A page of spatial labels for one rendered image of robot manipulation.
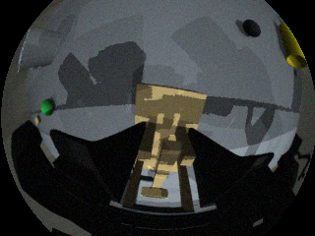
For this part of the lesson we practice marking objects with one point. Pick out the tan flat wooden plank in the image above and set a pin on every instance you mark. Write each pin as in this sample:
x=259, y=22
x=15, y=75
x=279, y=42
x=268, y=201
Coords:
x=37, y=119

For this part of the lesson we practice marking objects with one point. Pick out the green ball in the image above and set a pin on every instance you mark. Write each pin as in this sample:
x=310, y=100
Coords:
x=48, y=107

